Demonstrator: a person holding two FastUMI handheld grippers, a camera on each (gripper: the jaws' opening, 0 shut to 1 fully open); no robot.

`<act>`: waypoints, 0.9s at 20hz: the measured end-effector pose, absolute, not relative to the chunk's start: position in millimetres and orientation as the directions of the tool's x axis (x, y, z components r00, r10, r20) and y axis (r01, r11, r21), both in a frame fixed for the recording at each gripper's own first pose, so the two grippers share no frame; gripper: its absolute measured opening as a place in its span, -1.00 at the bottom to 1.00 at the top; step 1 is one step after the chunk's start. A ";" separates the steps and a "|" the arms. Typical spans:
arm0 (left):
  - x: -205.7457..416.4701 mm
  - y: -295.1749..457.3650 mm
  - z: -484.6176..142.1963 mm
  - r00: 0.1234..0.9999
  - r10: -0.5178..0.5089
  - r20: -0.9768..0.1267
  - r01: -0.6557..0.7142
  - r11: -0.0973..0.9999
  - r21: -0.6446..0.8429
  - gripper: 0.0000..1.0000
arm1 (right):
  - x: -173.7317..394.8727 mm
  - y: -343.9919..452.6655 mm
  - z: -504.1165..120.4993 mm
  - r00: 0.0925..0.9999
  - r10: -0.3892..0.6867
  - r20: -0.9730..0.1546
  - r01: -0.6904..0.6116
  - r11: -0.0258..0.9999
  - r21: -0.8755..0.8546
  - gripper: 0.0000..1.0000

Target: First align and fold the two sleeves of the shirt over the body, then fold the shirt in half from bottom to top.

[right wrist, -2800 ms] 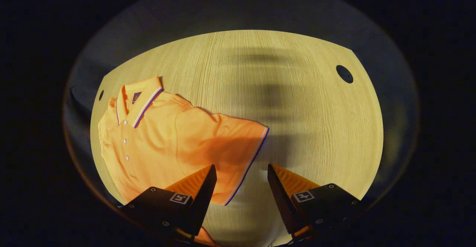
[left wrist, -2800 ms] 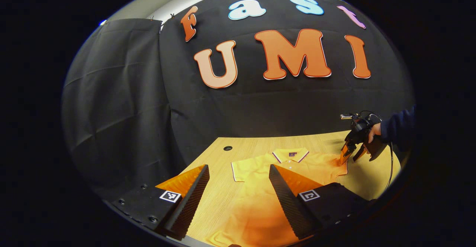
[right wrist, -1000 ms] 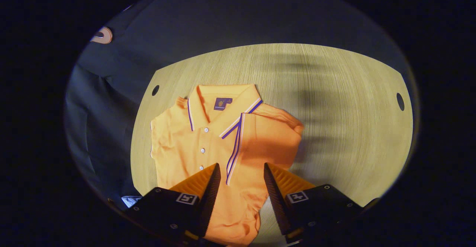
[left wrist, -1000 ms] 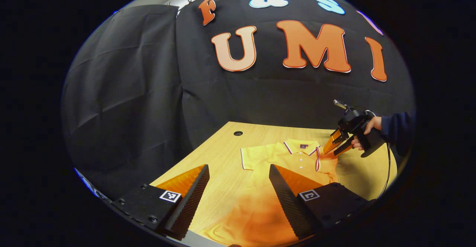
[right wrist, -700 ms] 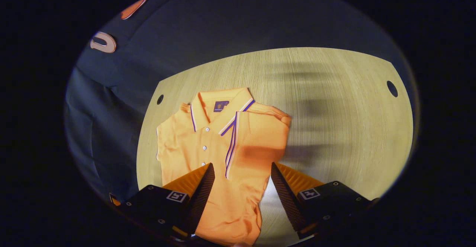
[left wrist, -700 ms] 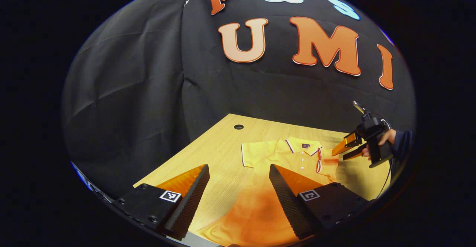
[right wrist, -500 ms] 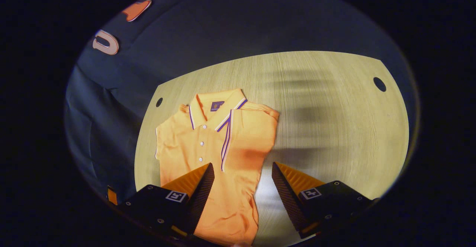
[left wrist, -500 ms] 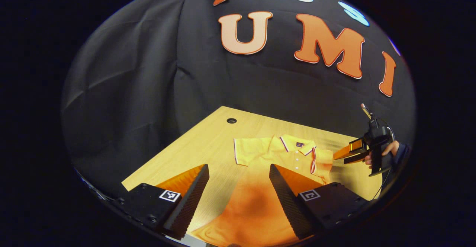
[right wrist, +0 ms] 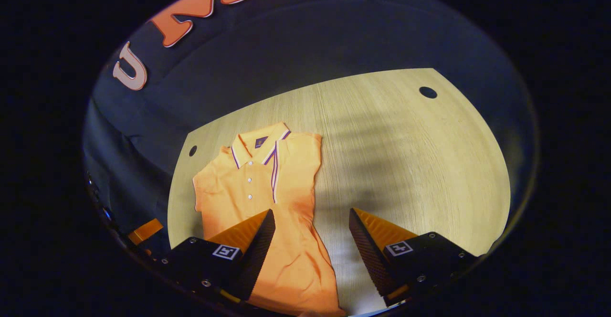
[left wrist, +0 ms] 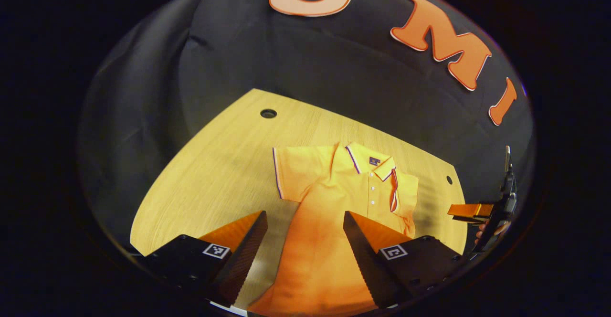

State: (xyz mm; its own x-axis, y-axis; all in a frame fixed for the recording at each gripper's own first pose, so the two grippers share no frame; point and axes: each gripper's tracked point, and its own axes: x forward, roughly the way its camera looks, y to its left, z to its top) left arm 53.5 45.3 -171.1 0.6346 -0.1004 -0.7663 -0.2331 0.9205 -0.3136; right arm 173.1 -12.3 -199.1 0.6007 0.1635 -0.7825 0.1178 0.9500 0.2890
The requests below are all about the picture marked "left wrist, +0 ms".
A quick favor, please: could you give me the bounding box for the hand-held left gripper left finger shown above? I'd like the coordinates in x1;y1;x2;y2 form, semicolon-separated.
143;211;268;308

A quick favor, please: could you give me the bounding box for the orange T-shirt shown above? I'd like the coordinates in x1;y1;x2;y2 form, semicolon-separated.
248;141;420;317

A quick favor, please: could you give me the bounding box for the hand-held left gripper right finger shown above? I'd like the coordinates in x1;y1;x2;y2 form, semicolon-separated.
343;211;466;309

